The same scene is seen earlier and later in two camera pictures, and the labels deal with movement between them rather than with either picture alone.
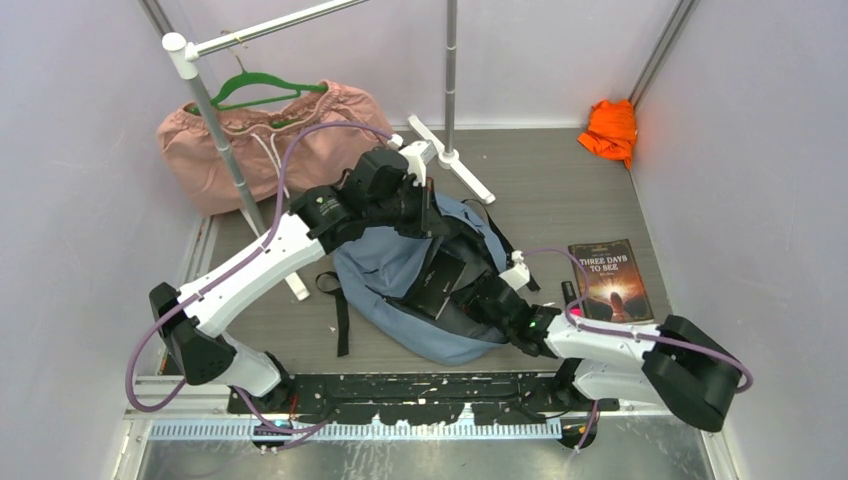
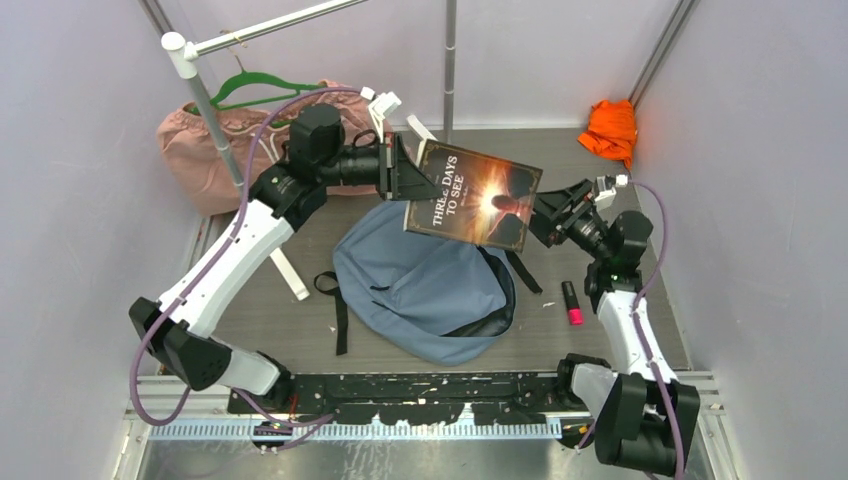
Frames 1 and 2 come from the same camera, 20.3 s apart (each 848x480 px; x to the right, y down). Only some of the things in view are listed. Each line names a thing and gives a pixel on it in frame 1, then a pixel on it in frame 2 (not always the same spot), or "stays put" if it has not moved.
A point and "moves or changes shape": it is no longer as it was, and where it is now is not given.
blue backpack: x=377 y=274 moves or changes shape
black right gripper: x=466 y=295 → x=548 y=230
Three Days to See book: x=615 y=290 moves or changes shape
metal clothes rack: x=187 y=54 stays put
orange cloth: x=612 y=129 stays put
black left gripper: x=429 y=221 → x=409 y=181
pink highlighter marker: x=570 y=296 stays put
